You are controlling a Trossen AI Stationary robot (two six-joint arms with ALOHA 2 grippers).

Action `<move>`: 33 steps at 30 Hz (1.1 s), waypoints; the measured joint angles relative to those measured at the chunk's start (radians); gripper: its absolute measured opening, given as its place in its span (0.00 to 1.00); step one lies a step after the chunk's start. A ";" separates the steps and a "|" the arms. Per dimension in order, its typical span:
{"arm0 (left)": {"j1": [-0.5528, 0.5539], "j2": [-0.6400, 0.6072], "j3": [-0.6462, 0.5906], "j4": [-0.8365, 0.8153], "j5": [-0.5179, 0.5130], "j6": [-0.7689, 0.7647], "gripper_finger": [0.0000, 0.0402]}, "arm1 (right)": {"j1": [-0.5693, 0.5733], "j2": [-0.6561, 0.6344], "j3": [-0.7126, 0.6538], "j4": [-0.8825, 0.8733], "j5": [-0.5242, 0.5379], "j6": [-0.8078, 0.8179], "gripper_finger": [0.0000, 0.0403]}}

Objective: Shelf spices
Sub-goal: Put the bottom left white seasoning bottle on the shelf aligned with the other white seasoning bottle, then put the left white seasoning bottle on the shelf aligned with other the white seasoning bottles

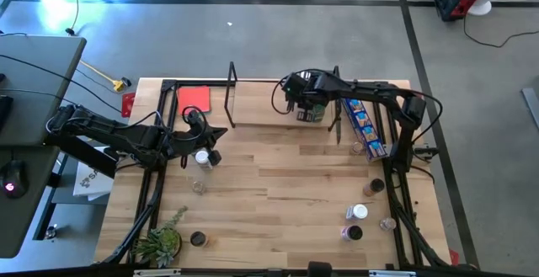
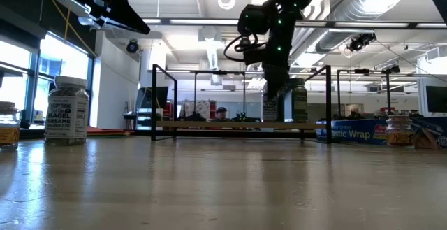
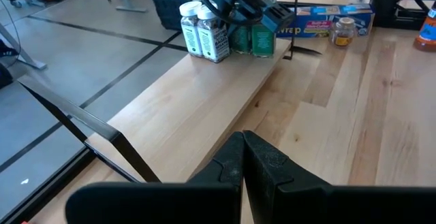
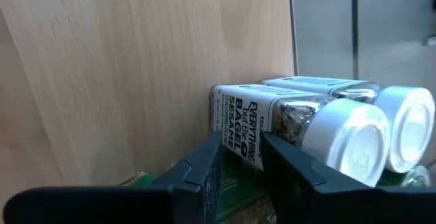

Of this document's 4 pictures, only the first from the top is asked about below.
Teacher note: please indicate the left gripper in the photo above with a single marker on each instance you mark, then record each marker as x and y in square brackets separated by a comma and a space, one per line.
[189, 140]

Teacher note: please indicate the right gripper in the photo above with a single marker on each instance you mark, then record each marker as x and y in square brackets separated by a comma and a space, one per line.
[320, 86]

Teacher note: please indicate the black-lid orange spice jar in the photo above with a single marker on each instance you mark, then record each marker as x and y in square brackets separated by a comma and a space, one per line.
[198, 238]

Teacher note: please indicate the black-lid red-brown spice jar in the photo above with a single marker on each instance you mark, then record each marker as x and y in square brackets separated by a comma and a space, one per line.
[376, 184]

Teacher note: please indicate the black-lid purple-label spice jar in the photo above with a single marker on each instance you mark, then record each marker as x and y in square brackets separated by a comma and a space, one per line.
[354, 232]

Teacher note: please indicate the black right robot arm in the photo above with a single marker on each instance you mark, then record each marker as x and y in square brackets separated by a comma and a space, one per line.
[379, 92]

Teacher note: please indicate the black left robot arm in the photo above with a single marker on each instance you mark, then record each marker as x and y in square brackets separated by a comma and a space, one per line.
[126, 136]

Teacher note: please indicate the black kitchen knife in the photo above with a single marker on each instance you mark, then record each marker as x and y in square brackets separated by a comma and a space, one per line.
[338, 134]

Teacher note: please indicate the red paper folder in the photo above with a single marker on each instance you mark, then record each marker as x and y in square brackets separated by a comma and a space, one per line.
[193, 98]

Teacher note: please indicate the blue cracker box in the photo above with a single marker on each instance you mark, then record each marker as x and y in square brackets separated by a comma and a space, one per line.
[366, 134]

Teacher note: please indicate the potted succulent plant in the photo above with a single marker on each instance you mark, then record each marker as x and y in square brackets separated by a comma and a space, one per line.
[162, 243]

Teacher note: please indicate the black power plug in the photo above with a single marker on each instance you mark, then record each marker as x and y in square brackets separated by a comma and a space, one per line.
[125, 82]

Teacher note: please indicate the white printed paper sheet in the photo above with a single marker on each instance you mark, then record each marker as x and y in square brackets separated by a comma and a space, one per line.
[90, 182]

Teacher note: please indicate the black diagonal beam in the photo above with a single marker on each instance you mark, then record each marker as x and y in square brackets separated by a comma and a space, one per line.
[84, 157]

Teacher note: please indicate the person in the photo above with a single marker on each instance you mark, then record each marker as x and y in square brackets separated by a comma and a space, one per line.
[320, 270]

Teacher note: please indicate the desk caster wheel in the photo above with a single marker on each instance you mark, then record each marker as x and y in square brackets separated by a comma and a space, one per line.
[50, 232]

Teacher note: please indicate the grey office desk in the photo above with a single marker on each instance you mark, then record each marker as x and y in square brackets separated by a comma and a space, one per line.
[38, 70]

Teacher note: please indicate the black computer mouse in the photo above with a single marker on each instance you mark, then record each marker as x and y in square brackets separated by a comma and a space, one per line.
[13, 180]

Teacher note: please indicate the grey metal bar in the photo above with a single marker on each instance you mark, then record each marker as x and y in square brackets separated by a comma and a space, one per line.
[531, 104]

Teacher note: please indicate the black keyboard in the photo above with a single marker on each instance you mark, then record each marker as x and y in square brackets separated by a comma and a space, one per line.
[4, 113]

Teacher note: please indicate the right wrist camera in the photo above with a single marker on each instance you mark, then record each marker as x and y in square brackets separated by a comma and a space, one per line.
[292, 85]

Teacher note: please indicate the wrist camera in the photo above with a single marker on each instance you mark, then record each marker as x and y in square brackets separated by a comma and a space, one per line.
[292, 85]
[194, 119]

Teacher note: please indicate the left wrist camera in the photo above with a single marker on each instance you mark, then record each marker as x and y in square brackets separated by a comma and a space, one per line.
[194, 119]

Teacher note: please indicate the wooden shelf with black frame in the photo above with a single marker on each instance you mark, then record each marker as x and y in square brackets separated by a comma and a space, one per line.
[261, 104]

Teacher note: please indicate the black metal rig frame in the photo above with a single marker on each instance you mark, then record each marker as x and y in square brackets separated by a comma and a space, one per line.
[168, 86]

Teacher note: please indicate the red corner bracket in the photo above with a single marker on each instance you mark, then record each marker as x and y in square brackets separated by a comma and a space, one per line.
[416, 97]
[127, 105]
[453, 257]

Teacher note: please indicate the silver bracket strip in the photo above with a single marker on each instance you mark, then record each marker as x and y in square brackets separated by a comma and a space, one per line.
[391, 273]
[156, 273]

